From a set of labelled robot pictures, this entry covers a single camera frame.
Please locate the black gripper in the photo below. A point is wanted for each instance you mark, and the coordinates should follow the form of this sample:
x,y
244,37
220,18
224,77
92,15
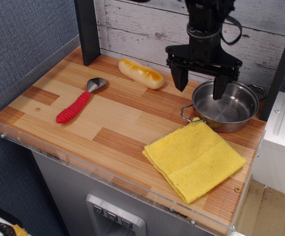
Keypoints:
x,y
203,54

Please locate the silver metal pan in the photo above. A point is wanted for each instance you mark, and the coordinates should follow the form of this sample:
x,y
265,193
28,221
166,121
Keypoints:
x,y
232,112

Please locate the yellow cloth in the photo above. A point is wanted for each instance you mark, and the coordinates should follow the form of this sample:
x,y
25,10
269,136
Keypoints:
x,y
193,159

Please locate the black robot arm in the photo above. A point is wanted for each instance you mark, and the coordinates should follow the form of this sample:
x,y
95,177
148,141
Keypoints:
x,y
205,14

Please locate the toy bread roll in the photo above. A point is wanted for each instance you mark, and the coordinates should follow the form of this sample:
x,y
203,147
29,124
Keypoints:
x,y
143,75

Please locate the white ribbed box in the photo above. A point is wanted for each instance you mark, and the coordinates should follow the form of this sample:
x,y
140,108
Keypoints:
x,y
269,165

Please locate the silver button panel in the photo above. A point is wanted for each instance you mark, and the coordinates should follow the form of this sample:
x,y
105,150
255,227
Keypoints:
x,y
111,220

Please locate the grey toy cabinet front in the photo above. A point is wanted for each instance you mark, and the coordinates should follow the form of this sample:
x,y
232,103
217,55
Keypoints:
x,y
69,188

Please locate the clear acrylic table guard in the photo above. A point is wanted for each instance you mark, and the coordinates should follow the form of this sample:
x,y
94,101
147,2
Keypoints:
x,y
119,119

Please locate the yellow black object corner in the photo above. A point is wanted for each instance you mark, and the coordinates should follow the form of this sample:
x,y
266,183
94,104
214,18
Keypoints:
x,y
12,230

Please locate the dark right shelf post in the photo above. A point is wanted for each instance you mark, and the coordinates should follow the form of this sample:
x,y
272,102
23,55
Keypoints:
x,y
274,89

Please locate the dark shelf post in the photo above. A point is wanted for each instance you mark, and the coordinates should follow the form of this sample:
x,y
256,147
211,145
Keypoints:
x,y
274,89
87,27

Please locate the red handled metal spoon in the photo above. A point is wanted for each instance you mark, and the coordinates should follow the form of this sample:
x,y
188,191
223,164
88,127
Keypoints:
x,y
72,111

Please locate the dark left shelf post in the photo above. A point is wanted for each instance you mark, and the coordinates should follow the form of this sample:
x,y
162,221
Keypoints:
x,y
87,27

